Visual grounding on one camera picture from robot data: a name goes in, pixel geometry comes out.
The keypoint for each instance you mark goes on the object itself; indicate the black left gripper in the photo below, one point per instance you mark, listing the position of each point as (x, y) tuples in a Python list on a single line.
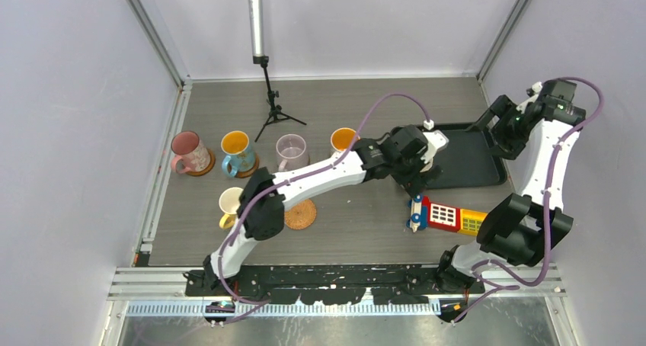
[(412, 183)]

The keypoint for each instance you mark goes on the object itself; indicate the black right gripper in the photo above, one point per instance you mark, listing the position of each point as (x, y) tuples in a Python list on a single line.
[(502, 107)]

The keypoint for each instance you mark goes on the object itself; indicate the white mug orange inside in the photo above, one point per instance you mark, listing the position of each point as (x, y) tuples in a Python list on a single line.
[(341, 139)]

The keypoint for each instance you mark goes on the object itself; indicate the lilac mug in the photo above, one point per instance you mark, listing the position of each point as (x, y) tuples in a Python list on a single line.
[(292, 153)]

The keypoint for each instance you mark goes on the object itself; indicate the woven rattan round coaster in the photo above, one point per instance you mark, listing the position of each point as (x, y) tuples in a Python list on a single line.
[(301, 215)]

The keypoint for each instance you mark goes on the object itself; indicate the blue mug yellow inside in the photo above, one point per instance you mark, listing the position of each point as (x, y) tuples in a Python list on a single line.
[(239, 153)]

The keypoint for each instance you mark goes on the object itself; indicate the brown wooden coaster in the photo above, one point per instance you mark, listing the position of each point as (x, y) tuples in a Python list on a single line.
[(248, 173), (204, 163)]

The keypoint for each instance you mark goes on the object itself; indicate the yellow mug white inside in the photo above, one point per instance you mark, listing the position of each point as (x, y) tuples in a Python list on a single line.
[(229, 202)]

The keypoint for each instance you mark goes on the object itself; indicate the pink floral mug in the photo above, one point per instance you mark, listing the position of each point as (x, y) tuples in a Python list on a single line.
[(186, 146)]

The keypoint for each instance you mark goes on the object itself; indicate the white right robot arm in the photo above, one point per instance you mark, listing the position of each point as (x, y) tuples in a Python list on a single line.
[(525, 227)]

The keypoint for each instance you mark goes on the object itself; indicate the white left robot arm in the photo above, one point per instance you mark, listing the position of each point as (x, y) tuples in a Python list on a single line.
[(267, 196)]

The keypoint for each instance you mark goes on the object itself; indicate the black plastic tray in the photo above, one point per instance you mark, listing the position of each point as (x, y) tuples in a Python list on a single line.
[(467, 160)]

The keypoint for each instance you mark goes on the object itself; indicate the toy block train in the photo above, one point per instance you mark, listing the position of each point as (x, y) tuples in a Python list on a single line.
[(425, 214)]

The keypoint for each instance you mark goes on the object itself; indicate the silver microphone on tripod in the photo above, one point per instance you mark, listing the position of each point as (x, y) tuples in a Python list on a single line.
[(260, 58)]

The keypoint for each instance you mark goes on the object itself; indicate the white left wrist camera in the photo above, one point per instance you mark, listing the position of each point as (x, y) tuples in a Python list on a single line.
[(436, 141)]

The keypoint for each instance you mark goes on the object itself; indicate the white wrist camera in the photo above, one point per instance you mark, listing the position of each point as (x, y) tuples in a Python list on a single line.
[(533, 93), (436, 141)]

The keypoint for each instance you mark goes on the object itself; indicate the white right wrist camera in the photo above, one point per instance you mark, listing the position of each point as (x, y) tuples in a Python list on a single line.
[(533, 93)]

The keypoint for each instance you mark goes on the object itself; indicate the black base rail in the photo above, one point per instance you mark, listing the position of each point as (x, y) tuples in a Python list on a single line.
[(387, 284)]

